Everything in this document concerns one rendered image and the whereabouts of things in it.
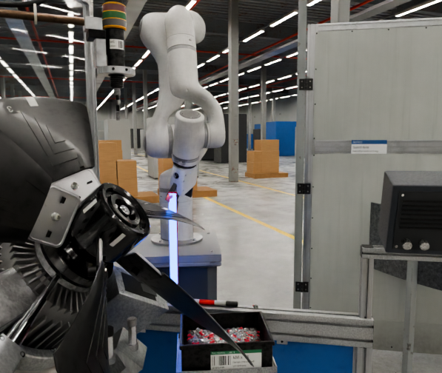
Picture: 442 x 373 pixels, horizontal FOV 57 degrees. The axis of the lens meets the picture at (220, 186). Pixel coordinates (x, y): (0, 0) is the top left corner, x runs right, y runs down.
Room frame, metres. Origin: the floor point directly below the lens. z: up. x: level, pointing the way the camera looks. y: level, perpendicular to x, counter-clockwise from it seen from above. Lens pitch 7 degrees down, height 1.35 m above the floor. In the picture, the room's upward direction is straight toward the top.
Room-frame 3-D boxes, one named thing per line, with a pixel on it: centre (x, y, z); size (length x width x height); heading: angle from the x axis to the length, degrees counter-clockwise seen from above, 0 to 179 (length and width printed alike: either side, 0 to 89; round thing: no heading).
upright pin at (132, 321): (0.76, 0.17, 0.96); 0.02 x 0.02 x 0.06
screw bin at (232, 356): (0.95, -0.01, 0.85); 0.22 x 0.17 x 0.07; 95
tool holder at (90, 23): (0.79, 0.21, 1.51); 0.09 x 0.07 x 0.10; 115
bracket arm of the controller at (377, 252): (1.03, -0.49, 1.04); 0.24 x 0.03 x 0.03; 80
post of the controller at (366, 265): (1.05, -0.39, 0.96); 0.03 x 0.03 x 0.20; 80
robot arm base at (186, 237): (1.48, 0.16, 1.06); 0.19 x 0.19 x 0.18
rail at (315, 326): (1.13, 0.03, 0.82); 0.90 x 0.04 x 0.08; 80
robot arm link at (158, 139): (1.47, 0.20, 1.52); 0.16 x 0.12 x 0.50; 105
